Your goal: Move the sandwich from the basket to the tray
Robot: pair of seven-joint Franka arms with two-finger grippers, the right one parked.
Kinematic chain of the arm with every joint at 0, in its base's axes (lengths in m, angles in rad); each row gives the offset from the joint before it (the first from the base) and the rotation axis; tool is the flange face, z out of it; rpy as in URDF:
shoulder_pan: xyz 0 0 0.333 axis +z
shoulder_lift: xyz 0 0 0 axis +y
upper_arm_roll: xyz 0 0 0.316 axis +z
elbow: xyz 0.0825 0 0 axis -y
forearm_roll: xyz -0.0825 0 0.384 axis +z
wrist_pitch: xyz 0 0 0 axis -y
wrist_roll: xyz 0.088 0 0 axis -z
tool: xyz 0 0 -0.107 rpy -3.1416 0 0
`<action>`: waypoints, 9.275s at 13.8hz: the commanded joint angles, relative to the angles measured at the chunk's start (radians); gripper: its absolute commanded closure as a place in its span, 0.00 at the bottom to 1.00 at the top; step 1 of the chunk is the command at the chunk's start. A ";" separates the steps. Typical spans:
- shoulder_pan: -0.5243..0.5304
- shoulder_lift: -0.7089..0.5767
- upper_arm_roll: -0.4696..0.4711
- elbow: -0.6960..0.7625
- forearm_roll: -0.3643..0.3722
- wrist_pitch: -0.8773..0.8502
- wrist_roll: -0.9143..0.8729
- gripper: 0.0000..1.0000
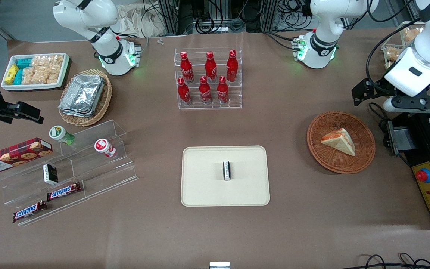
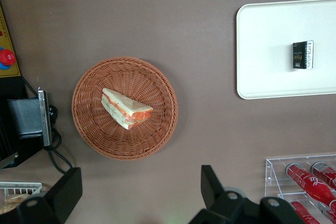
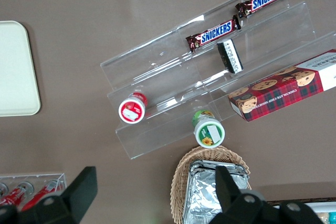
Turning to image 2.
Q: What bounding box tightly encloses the wrapped triangle sandwich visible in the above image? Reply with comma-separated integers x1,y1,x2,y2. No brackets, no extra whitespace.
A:
101,88,154,131

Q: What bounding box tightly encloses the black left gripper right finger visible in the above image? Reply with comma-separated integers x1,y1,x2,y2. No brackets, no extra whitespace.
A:
188,165,324,224

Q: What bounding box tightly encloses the white wire basket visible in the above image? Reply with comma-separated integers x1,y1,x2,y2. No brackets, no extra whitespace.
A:
0,182,43,199

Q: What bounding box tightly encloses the black cable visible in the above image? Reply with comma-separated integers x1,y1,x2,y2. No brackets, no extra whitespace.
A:
22,77,75,175

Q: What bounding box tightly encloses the red emergency stop button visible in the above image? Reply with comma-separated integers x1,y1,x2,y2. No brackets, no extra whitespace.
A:
0,47,16,71

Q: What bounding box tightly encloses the small black snack packet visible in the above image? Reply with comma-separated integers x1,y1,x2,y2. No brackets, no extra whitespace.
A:
292,40,314,70

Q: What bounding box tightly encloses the red cola bottle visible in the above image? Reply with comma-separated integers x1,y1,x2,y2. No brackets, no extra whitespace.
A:
310,161,336,190
285,163,336,209
317,199,336,220
289,200,321,224

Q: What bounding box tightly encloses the yellow emergency stop box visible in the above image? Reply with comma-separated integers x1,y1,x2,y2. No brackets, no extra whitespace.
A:
0,5,22,78

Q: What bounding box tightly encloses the round brown wicker basket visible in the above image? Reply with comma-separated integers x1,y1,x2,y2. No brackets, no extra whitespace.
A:
71,56,179,161

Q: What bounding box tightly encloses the black device with metal plate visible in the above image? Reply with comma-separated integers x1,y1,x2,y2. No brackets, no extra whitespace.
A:
0,77,57,170

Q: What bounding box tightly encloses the white rectangular tray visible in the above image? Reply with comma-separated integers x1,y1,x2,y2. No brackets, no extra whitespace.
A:
236,0,336,100

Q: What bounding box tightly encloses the clear acrylic bottle rack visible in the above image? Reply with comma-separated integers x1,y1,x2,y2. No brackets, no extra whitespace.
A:
264,154,336,224

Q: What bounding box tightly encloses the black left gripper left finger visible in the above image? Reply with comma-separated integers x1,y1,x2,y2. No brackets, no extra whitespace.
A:
0,167,83,224

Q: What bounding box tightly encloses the bread in wire basket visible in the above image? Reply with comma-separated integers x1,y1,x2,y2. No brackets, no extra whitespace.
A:
0,193,30,215

